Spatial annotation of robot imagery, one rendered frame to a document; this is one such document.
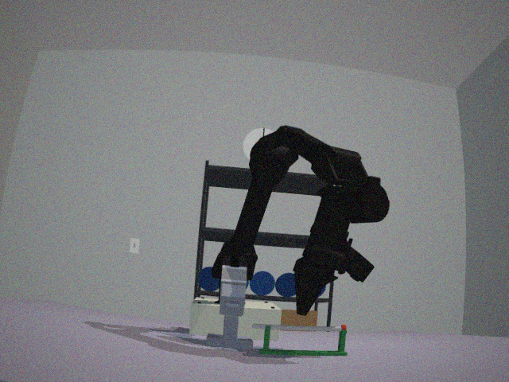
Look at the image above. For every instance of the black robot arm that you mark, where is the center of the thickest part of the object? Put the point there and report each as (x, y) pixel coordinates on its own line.
(359, 199)

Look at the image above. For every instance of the green u-shaped bracket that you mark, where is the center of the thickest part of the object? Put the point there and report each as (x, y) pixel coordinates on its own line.
(339, 352)

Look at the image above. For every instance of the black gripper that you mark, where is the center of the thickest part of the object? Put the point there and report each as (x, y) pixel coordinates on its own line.
(321, 258)

